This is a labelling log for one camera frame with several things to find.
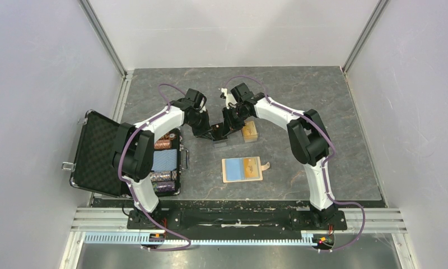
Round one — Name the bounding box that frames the chrome case handle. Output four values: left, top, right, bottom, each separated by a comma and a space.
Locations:
183, 148, 190, 169

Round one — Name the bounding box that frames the beige leather card holder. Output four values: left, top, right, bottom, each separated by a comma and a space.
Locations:
221, 156, 270, 183

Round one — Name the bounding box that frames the orange credit card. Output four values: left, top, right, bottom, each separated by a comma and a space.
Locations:
243, 157, 261, 180

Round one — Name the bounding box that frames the white cable duct strip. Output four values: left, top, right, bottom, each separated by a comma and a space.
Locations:
83, 231, 329, 247

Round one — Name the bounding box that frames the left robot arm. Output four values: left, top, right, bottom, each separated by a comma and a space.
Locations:
111, 97, 209, 229

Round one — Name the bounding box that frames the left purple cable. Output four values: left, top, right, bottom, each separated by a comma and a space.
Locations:
117, 83, 192, 252

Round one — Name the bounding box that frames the black foam-lined case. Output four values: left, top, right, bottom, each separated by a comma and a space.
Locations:
69, 110, 181, 198

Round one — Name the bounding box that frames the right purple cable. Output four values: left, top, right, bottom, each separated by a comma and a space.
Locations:
223, 76, 366, 253

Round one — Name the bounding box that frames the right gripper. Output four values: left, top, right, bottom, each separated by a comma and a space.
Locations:
222, 105, 250, 136

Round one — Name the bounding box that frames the purple cable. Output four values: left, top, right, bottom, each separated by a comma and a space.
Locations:
223, 76, 366, 253
117, 83, 192, 252

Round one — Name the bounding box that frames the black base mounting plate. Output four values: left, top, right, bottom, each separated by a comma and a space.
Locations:
150, 208, 348, 231

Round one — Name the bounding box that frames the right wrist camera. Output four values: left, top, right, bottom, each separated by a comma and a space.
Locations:
220, 83, 254, 108

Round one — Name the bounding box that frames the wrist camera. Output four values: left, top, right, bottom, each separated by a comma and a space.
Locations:
182, 89, 207, 112
220, 83, 254, 108

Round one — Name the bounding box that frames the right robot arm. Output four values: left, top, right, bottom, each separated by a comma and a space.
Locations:
213, 88, 338, 229

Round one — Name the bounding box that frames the clear acrylic card stand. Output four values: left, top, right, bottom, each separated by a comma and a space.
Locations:
226, 130, 245, 147

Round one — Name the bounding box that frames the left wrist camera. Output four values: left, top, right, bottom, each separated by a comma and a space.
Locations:
182, 89, 207, 112

